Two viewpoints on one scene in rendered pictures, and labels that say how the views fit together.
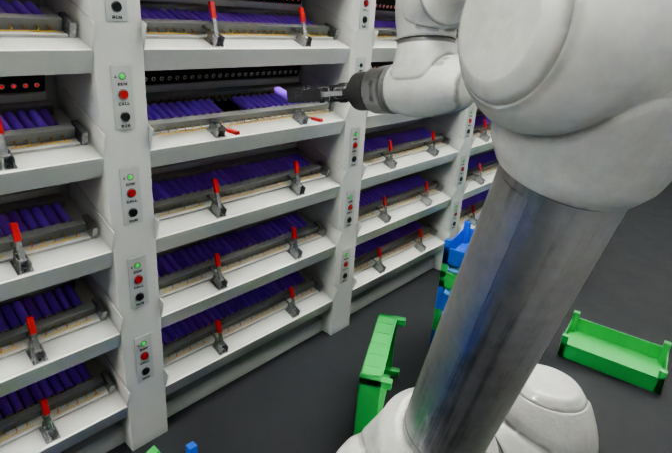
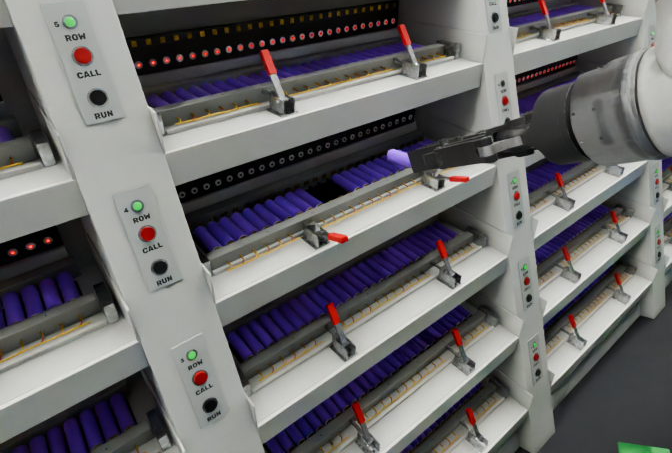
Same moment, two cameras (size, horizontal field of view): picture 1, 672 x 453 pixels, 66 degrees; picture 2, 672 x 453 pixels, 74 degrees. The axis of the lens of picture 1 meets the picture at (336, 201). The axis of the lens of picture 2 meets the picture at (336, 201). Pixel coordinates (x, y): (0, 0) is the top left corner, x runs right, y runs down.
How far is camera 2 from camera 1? 0.56 m
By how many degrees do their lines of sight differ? 16
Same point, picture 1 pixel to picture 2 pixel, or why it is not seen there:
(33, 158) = (25, 375)
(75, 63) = (51, 208)
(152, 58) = (184, 162)
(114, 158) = (158, 335)
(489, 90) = not seen: outside the picture
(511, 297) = not seen: outside the picture
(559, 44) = not seen: outside the picture
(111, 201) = (170, 401)
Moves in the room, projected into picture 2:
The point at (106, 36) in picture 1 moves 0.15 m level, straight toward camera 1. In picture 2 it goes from (93, 150) to (30, 174)
